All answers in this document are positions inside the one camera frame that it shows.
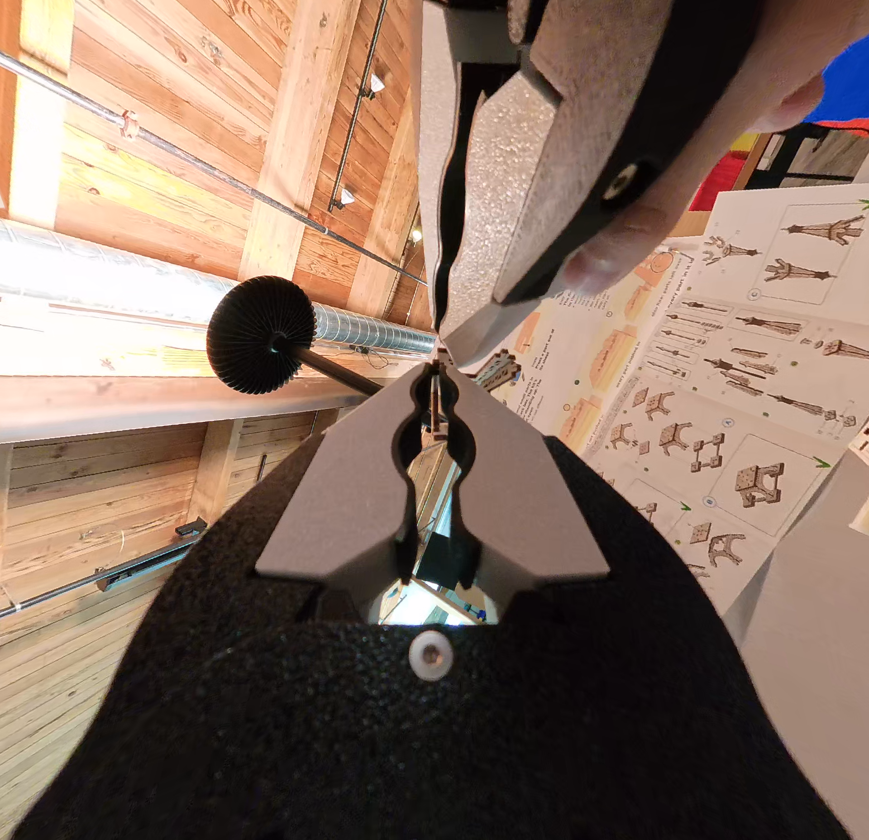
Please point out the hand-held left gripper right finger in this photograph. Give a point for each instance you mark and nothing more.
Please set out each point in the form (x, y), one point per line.
(536, 507)

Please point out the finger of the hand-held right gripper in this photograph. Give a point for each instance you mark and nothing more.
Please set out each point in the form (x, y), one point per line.
(431, 141)
(506, 195)

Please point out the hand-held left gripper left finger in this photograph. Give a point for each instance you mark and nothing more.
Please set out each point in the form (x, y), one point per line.
(339, 494)

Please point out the small wooden lattice arch piece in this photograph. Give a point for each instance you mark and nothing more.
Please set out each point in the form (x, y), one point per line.
(438, 412)

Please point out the person's right hand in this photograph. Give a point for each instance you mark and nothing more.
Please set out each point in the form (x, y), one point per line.
(801, 25)

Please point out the white track spotlight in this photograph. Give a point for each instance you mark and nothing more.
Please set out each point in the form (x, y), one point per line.
(346, 198)
(371, 88)

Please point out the red and yellow cloth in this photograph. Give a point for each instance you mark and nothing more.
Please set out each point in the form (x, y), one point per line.
(723, 175)

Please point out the black pleated lamp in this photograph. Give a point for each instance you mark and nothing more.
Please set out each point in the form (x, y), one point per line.
(258, 334)

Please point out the metal conduit pipe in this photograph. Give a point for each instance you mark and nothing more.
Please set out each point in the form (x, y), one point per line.
(203, 165)

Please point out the paper instruction sheet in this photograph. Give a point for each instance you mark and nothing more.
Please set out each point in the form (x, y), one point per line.
(747, 378)

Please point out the blue and red cloth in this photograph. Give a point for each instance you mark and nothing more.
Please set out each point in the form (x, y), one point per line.
(845, 86)

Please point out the red pipe hanger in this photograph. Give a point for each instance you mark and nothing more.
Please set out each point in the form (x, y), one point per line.
(129, 122)

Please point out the black track light rail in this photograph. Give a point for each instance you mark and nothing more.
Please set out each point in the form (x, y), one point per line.
(375, 39)

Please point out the silver ventilation duct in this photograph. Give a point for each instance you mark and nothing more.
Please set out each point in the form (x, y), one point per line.
(366, 327)

